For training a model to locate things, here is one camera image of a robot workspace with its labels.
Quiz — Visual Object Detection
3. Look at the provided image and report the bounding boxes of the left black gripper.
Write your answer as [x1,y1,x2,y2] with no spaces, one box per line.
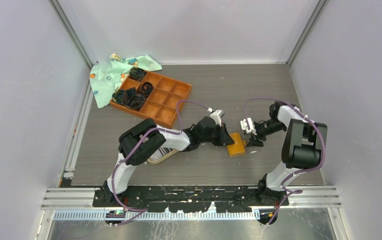
[199,123,235,147]

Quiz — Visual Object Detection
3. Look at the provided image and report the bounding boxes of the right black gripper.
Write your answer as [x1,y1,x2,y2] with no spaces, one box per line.
[246,119,287,148]

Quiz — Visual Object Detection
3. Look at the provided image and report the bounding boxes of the orange leather card holder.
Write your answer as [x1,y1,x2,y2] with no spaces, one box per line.
[226,132,246,157]

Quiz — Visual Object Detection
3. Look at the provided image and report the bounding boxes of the oval wooden card tray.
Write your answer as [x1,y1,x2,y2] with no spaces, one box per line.
[146,148,180,166]

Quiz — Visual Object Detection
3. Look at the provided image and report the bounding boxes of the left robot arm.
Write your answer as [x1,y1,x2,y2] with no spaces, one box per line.
[104,117,235,207]

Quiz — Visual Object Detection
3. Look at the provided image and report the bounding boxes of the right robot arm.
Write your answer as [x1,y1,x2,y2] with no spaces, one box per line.
[240,101,328,206]

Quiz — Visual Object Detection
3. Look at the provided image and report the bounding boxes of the stack of credit cards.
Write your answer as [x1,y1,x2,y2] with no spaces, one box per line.
[151,149,175,163]

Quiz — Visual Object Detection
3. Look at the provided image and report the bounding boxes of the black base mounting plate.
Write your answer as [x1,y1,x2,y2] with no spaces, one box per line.
[92,185,289,213]

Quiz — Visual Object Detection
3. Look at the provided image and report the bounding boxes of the orange compartment organizer tray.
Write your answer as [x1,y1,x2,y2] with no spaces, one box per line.
[110,71,192,128]

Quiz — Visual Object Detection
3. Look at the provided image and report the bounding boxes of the rolled dark belt middle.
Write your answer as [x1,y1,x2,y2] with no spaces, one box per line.
[138,81,154,98]

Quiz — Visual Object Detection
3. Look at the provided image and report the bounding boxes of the rolled dark belt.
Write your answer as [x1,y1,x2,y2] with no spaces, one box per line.
[138,81,154,98]
[112,89,126,105]
[129,66,147,82]
[122,87,146,111]

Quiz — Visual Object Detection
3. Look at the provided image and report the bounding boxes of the rolled dark belt front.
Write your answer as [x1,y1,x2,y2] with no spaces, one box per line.
[122,87,146,111]

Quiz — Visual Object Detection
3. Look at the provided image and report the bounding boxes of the rolled dark belt top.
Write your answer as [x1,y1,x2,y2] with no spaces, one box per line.
[129,66,147,82]

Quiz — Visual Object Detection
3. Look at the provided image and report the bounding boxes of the rolled dark belt left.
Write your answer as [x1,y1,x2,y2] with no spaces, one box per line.
[112,89,126,105]

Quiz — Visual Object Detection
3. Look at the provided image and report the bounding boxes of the green patterned cloth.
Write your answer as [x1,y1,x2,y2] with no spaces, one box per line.
[89,53,163,109]

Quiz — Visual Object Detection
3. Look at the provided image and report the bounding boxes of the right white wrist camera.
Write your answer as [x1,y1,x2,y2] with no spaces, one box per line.
[239,117,257,136]

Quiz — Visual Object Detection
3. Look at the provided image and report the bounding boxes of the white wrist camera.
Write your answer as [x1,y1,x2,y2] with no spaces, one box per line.
[239,117,257,136]
[209,109,225,126]

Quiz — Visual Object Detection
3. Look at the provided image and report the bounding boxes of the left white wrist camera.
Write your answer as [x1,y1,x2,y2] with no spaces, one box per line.
[209,109,225,126]

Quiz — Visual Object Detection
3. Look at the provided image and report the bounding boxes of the white slotted cable duct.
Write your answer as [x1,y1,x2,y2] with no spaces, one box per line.
[53,209,260,221]

